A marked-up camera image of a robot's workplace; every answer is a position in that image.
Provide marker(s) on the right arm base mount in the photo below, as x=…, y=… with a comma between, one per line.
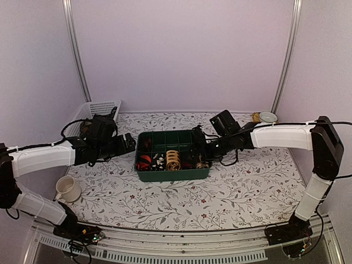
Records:
x=278, y=234

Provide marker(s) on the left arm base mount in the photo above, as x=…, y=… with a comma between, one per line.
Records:
x=81, y=233

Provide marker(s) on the flamingo patterned tie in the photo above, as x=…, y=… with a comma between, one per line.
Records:
x=203, y=165

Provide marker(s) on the white plastic basket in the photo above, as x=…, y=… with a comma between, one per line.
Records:
x=89, y=109

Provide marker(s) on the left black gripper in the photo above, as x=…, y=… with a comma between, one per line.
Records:
x=122, y=148

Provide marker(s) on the floral patterned table mat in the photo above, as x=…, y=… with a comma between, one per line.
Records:
x=264, y=187

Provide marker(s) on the white ceramic mug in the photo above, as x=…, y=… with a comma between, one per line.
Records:
x=68, y=189

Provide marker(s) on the rolled black white tie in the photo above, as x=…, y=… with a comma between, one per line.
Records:
x=158, y=162

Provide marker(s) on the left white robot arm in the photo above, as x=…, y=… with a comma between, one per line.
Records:
x=72, y=151

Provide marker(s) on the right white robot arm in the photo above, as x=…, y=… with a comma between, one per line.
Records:
x=317, y=140

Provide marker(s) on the aluminium frame post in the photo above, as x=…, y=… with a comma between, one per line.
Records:
x=69, y=20
x=293, y=31

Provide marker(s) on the green divided organizer box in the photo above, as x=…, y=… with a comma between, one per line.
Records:
x=163, y=141

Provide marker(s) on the pile of dark ties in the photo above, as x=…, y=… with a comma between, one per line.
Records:
x=84, y=126

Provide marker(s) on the front aluminium rail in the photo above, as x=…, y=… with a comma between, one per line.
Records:
x=245, y=245

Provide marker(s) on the pale green ceramic bowl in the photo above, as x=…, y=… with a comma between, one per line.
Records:
x=267, y=117

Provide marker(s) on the rolled orange black tie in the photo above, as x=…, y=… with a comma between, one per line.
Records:
x=143, y=163

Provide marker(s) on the rolled dark red tie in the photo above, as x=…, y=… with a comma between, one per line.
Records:
x=187, y=163

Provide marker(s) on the rolled dark brown tie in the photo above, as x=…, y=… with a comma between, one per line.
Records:
x=146, y=144

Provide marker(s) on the right aluminium frame post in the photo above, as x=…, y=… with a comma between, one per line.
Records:
x=293, y=31

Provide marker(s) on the left aluminium frame post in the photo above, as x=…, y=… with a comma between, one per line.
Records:
x=69, y=20

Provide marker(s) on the bamboo coaster mat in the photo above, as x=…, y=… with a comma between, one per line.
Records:
x=256, y=117

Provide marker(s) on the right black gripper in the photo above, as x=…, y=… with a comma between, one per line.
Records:
x=207, y=156

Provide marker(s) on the rolled tan tie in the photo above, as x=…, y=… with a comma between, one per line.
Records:
x=173, y=161

